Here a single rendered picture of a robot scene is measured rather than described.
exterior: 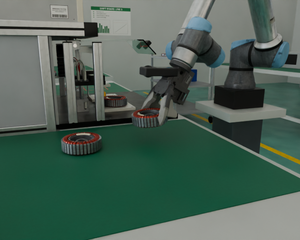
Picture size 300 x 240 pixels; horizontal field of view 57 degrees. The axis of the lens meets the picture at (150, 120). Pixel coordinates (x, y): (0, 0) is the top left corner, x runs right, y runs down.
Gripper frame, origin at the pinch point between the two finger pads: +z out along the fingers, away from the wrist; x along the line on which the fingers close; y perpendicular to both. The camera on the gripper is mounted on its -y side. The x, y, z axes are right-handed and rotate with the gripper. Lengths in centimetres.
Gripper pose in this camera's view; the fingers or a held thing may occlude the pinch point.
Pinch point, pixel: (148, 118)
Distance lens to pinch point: 87.2
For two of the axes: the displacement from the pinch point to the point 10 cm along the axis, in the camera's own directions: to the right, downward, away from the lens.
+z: -4.4, 9.0, 0.1
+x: -4.5, -2.3, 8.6
